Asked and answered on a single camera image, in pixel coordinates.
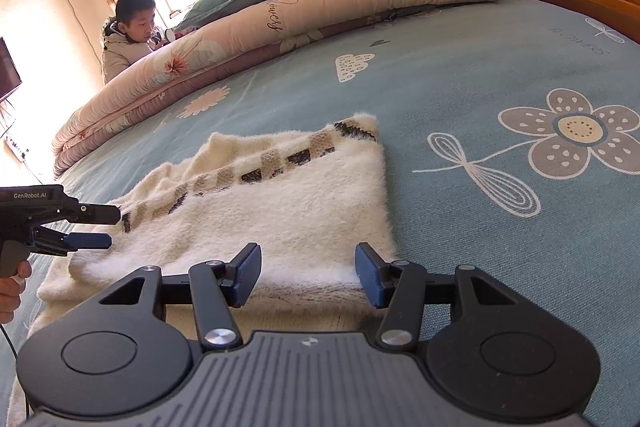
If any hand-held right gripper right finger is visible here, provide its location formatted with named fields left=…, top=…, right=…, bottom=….
left=354, top=241, right=524, bottom=353

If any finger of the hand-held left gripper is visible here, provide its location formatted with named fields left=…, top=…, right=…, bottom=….
left=74, top=202, right=124, bottom=225
left=30, top=227, right=114, bottom=257

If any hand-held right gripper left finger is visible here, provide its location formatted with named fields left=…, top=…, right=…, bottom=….
left=99, top=242, right=263, bottom=351

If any cream fuzzy knit sweater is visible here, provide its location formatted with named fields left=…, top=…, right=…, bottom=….
left=37, top=112, right=401, bottom=343

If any person's left hand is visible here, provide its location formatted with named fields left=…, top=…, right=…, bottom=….
left=0, top=260, right=34, bottom=326

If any white power strip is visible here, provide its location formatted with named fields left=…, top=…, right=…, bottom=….
left=2, top=136, right=27, bottom=162

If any pink floral folded quilt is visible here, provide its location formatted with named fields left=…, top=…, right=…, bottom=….
left=51, top=0, right=501, bottom=180

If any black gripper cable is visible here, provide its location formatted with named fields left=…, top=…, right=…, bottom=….
left=0, top=324, right=32, bottom=414

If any black wall television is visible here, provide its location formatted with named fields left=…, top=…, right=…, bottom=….
left=0, top=37, right=23, bottom=104

